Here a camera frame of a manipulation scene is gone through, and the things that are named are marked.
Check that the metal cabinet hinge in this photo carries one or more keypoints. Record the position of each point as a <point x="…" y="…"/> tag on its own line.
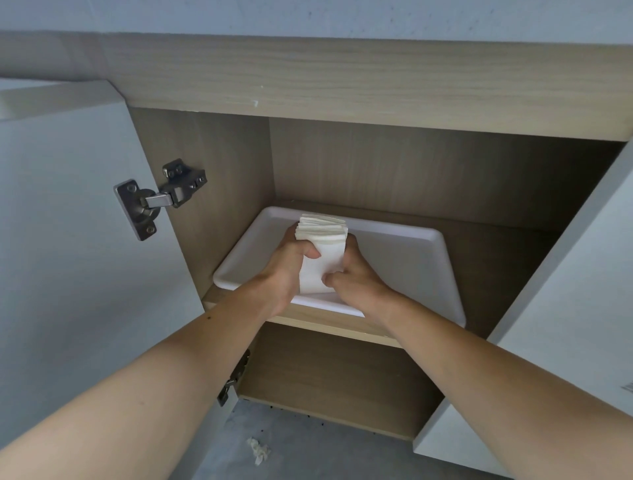
<point x="158" y="198"/>
<point x="233" y="380"/>

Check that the white plastic tray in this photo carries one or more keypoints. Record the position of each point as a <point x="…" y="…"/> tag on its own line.
<point x="395" y="267"/>

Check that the person's right forearm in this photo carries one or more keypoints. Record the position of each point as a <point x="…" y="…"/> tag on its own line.
<point x="499" y="390"/>

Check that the person's right hand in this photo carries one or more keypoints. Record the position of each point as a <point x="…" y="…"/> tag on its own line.
<point x="360" y="277"/>

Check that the stack of white paper napkins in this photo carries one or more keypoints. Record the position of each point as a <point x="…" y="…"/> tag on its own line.
<point x="320" y="252"/>

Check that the crumpled white paper scrap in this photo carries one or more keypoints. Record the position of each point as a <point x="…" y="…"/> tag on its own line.
<point x="258" y="449"/>

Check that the person's left hand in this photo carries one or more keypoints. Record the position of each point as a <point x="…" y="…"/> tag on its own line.
<point x="283" y="264"/>

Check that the person's right thumb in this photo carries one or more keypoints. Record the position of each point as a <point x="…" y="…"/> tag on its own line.
<point x="334" y="279"/>

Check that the wooden cabinet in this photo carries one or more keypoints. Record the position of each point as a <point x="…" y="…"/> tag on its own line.
<point x="376" y="163"/>

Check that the person's left thumb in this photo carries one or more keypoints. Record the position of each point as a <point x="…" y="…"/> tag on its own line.
<point x="309" y="251"/>

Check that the white cabinet door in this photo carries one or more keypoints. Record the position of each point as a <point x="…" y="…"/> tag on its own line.
<point x="84" y="277"/>
<point x="559" y="346"/>

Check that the person's left forearm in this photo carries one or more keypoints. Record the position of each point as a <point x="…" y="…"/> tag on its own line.
<point x="148" y="380"/>

